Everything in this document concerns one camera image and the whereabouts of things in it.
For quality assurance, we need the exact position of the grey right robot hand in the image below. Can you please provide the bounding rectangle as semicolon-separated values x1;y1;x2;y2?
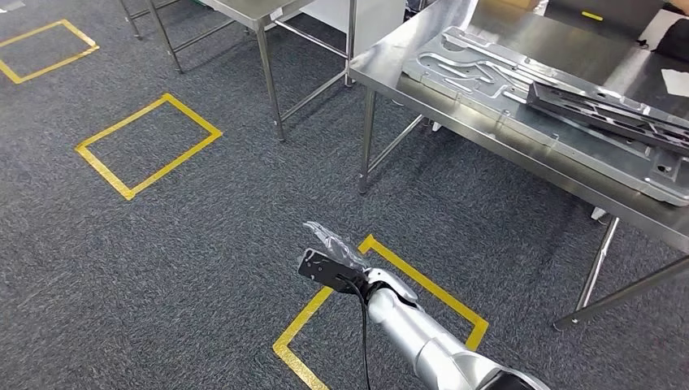
302;221;372;271

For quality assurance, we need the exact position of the grey laptop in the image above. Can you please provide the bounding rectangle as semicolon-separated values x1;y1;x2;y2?
544;0;669;41

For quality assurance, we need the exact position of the black plastic frame part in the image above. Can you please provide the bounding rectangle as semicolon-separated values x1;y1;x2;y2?
526;80;689;158

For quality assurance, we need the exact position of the black carrying case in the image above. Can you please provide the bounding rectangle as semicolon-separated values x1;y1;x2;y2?
652;19;689;63

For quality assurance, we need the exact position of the white crumpled paper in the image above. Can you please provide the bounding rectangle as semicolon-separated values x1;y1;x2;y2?
661;68;689;98

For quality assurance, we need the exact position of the steel table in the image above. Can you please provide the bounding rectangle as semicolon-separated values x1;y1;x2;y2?
118;0;358;143

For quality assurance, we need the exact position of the steel workbench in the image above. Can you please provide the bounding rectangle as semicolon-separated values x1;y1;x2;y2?
349;0;689;332

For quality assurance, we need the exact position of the yellow floor tape square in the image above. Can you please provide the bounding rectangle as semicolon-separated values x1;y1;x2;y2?
271;234;490;390

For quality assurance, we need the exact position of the stamped metal panel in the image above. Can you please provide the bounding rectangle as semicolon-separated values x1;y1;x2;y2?
401;25;689;207

